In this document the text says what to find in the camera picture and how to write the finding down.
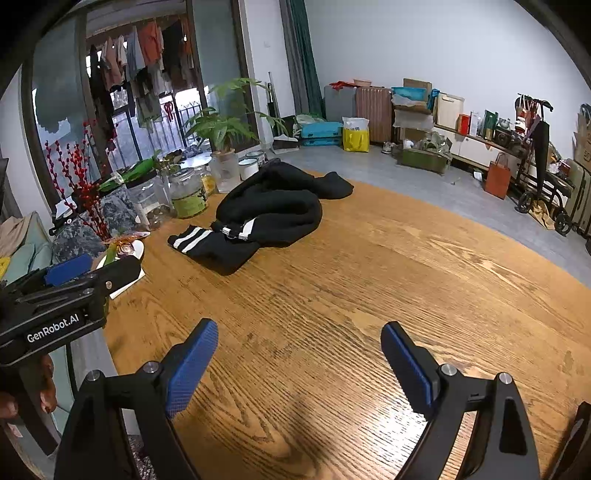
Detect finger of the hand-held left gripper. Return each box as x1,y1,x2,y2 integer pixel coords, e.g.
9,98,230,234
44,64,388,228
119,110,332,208
60,255,141,308
14,253,95,301

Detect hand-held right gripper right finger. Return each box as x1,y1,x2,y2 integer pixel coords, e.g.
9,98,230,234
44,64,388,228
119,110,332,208
380,321,541,480

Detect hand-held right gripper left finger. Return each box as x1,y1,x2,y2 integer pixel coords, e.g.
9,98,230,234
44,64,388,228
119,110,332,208
54,318,219,480

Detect black sweater with white stripes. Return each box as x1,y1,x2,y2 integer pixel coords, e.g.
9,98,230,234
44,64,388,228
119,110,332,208
167,158,355,277

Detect row of hanging clothes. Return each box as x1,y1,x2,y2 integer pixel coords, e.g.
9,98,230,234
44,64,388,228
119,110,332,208
88,16,197,134

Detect person's left hand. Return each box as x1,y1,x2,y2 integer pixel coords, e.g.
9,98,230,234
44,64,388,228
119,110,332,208
0,354,57,422

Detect white paper sheet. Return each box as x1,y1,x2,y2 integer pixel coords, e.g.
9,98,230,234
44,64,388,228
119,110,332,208
95,240,146,300

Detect orange green artificial flower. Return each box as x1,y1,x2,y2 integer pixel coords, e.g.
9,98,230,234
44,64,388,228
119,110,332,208
104,233,148,267

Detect camouflage cloth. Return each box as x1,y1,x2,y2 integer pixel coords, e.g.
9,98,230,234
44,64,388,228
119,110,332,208
52,191,139,264

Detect pale green sofa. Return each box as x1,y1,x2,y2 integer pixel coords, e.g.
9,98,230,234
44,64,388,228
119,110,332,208
0,212,77,430

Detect black handheld device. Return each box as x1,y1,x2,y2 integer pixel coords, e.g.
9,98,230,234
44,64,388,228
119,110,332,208
48,210,77,236

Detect beige cloth on sofa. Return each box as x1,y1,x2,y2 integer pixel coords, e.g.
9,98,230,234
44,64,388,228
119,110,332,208
0,215,33,259

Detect large clear glass jar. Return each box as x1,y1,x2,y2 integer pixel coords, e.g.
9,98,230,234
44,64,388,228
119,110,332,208
126,173,172,232

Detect red berry branches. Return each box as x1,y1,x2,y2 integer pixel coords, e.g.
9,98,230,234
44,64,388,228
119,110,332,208
44,121,116,241

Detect shiny green bottle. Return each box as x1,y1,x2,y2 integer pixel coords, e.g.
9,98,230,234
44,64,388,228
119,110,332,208
99,159,162,192

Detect glass jar with green label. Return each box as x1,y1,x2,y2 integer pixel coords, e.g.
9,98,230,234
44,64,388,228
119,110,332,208
168,167,209,219

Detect small yellow glass jar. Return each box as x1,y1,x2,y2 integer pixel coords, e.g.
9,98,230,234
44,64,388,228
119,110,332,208
196,165,218,197

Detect green plant in glass vase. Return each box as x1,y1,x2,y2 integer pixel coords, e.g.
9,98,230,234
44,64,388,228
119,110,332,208
184,78,289,195

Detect black balcony railing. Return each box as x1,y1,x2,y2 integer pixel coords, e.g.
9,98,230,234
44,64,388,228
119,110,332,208
111,90,208,162

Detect olive green crate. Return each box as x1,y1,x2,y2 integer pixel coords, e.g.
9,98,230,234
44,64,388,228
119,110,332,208
399,148,451,175

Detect orange paper bag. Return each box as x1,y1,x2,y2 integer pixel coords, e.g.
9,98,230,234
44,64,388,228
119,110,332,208
484,152,512,200

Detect white low cabinet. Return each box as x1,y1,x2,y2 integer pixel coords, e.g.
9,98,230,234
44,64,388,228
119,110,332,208
434,122,525,178

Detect broom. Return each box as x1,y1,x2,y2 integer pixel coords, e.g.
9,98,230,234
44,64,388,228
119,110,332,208
267,71,298,154

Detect yellow shopping bag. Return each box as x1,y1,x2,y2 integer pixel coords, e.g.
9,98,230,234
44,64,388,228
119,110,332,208
342,117,371,153

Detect teal suitcase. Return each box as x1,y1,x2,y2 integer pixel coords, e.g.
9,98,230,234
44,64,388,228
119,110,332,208
300,121,345,147

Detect pink suitcase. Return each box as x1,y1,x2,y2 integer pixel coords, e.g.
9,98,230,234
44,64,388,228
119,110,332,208
355,86,394,144

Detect black folding cart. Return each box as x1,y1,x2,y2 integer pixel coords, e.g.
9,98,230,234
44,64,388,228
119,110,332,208
515,92,575,236

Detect white flat box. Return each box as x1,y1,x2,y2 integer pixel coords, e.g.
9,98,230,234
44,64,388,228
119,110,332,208
436,92,465,130

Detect grey suitcase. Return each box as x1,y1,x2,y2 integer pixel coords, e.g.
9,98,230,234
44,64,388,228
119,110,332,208
324,84,358,123

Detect grey curtain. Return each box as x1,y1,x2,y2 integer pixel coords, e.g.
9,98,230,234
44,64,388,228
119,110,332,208
279,0,310,116

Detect brown cardboard box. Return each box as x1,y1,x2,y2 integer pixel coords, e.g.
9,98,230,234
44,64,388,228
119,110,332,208
403,78,433,97

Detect green curtain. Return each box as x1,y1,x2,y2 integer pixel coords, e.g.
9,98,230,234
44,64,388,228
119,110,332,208
291,0,324,118

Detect large cardboard box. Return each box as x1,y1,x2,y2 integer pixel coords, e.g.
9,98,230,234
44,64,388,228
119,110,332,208
573,104,591,171

